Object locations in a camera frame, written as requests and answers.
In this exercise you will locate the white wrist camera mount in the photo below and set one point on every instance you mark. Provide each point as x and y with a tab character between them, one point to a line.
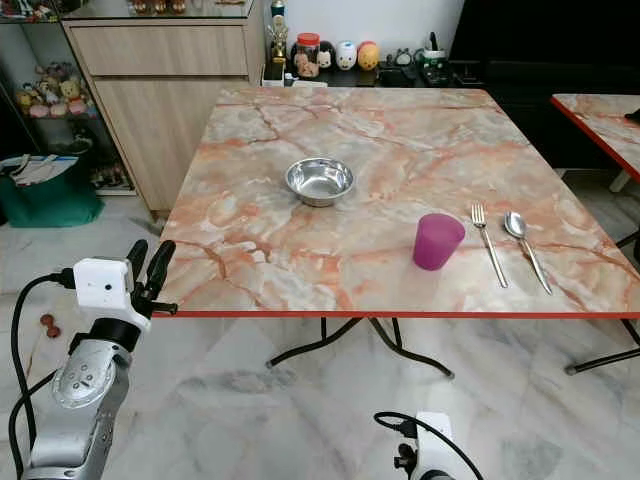
433	445
105	288

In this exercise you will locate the beige plush toy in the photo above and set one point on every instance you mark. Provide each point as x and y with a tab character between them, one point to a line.
30	102

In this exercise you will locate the yellow round figurine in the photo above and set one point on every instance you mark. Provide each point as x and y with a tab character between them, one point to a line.
368	56

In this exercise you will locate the small brown floor object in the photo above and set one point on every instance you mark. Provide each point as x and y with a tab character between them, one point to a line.
48	323

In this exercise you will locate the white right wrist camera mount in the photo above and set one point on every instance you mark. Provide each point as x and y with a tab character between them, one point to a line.
433	445

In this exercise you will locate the gold trophy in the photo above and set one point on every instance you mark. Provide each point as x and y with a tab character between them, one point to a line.
278	38

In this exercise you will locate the black phone stand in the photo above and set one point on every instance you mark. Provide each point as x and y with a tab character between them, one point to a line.
632	116

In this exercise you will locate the green white desk ornament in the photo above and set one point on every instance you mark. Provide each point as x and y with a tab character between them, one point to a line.
433	60

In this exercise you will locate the green shopping bag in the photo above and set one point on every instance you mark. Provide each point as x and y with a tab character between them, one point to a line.
50	205

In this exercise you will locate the stainless steel bowl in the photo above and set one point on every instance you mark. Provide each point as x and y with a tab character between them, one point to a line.
320	180

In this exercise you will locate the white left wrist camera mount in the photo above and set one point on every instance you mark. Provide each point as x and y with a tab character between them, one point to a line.
105	288

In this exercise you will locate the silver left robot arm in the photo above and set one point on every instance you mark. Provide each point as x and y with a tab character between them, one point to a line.
85	385

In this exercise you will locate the yellow plush bear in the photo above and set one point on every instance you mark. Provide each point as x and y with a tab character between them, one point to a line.
72	94

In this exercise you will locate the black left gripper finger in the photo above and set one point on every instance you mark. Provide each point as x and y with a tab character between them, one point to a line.
137	258
161	265

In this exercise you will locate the black white round figurine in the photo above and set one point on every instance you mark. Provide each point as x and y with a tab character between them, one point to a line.
326	56

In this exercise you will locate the marble pattern folding table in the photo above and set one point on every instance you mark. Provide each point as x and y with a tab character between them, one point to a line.
380	130
600	120

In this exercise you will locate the light wooden cabinet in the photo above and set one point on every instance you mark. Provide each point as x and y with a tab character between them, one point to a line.
170	120

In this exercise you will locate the red lid glass jar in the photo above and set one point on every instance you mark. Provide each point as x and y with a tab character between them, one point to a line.
307	58

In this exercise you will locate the purple plastic cup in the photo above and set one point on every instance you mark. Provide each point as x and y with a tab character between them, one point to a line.
438	243

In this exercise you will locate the glass display shelf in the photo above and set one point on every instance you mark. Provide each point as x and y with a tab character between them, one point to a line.
10	60

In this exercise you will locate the silver metal spoon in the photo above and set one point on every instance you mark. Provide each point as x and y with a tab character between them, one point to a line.
515	224

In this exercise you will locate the silver metal fork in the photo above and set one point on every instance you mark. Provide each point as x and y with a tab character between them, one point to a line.
490	250

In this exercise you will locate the small grey figurine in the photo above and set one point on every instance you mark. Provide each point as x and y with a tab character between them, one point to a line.
404	58

